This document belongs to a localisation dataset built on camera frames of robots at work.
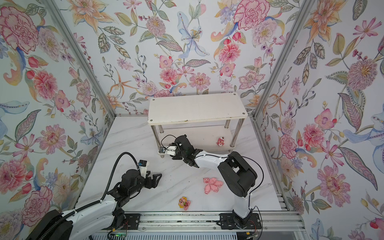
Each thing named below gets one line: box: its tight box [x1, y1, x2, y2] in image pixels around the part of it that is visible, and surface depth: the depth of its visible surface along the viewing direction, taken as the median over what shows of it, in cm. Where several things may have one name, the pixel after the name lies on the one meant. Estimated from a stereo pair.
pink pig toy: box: [203, 177, 224, 195], surface depth 86 cm
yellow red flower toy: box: [178, 196, 191, 211], surface depth 80 cm
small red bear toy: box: [216, 136, 225, 147], surface depth 95 cm
